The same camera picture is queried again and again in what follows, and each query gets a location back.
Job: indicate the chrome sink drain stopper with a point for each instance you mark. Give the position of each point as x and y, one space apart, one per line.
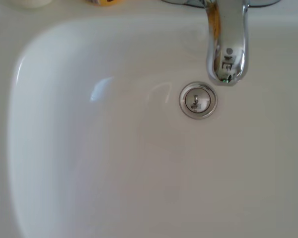
198 100

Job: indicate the yellow bottle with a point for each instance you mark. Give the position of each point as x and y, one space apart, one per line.
104 2

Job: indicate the white ceramic sink basin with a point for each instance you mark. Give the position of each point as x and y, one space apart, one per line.
114 148

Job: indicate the chrome faucet spout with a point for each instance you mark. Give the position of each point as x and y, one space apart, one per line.
226 44

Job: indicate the white round container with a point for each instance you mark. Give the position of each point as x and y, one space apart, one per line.
32 2

